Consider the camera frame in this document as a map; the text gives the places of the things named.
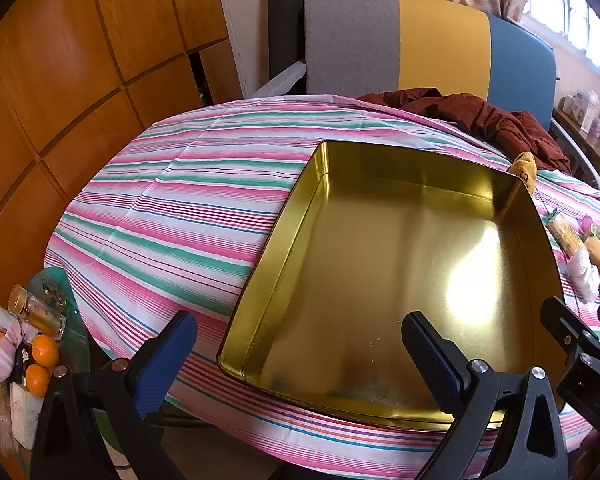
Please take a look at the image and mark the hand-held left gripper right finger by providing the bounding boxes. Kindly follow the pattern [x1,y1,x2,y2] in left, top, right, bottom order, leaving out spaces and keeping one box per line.
[401,311,571,480]

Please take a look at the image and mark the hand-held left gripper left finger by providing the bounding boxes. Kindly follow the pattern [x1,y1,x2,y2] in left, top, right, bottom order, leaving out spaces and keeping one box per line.
[30,310,198,480]

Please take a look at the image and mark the white plastic wrap ball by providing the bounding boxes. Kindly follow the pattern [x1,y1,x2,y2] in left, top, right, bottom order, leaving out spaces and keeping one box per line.
[565,247,600,303]

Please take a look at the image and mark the gold metal tin box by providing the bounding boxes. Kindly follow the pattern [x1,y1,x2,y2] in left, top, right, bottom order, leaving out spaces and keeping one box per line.
[216,140,566,433]

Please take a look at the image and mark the puffed snack packet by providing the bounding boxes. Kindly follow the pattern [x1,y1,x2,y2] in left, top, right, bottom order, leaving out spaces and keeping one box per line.
[545,209,583,253]

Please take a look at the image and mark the yellow plush toy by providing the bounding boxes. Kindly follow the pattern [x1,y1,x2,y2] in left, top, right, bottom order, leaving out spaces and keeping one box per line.
[509,152,538,196]

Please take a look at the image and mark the glass side table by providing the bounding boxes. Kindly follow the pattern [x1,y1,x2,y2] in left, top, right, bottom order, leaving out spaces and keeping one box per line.
[0,267,201,461]

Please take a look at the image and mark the glass jar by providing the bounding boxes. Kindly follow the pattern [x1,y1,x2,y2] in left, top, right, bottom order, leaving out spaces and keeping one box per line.
[7,284,67,341]

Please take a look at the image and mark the striped tablecloth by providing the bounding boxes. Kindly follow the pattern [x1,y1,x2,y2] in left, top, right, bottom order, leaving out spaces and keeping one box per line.
[45,94,600,480]

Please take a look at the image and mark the wooden desk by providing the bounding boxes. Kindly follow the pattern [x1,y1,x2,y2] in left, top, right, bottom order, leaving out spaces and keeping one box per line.
[552,107,600,186]

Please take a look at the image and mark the clear plastic bag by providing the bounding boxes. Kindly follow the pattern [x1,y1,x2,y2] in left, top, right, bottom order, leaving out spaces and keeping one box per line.
[0,367,43,453]

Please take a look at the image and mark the white carton box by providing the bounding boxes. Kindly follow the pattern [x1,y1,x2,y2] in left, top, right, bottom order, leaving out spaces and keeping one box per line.
[562,89,600,131]

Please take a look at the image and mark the dark red cloth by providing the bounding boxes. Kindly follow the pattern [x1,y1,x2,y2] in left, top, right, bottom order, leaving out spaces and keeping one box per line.
[355,87,573,176]

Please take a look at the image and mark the wooden cabinet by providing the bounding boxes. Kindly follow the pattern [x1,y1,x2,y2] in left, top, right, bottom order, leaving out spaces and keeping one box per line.
[0,0,246,341]

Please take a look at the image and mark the grey yellow blue chair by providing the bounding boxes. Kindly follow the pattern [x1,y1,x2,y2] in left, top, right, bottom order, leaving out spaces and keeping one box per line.
[302,0,600,186]

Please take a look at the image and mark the window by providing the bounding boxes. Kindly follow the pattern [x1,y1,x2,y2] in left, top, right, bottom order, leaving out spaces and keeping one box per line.
[522,0,600,81]

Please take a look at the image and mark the black rolled mat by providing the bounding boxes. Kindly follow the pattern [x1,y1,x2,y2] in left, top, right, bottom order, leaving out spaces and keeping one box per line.
[266,0,308,96]

